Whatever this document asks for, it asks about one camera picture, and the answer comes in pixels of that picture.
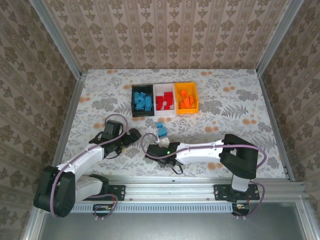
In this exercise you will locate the blue sloped lego brick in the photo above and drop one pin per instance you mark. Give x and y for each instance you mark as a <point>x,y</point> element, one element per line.
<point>140,106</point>

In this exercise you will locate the red lego brick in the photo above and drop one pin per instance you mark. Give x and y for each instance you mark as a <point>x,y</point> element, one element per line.
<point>159,107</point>
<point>159,100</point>
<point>168,98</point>
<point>167,107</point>

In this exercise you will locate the orange lego brick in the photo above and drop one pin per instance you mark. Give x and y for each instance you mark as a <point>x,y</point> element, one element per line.
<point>190,101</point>
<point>183,93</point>
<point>183,104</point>

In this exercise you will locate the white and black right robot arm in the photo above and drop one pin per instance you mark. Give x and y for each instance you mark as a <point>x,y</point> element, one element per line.
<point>200,152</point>

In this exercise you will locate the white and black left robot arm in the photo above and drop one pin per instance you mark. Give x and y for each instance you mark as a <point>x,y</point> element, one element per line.
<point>82,160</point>

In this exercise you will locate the white plastic storage bin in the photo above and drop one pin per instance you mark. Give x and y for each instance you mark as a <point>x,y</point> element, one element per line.
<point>163,112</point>

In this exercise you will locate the black plastic storage bin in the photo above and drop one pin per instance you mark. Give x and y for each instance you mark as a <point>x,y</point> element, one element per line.
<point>143,114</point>

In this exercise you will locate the yellow plastic storage bin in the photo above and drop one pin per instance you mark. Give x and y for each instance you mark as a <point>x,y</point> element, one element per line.
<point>186,111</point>

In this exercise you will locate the floral patterned table cover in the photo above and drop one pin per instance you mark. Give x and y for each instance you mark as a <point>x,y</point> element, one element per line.
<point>225,112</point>

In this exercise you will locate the grey metal sheet panel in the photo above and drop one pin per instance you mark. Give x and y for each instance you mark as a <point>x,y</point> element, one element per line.
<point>175,227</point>

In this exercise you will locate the aluminium table side rail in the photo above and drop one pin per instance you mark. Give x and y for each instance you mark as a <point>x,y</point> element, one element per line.
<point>275,125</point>
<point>67,117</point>

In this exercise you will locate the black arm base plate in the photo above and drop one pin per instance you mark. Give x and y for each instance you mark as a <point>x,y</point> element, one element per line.
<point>120,191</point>
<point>221,192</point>

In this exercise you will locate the aluminium frame post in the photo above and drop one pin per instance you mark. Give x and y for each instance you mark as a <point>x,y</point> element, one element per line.
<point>57,37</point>
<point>277,37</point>

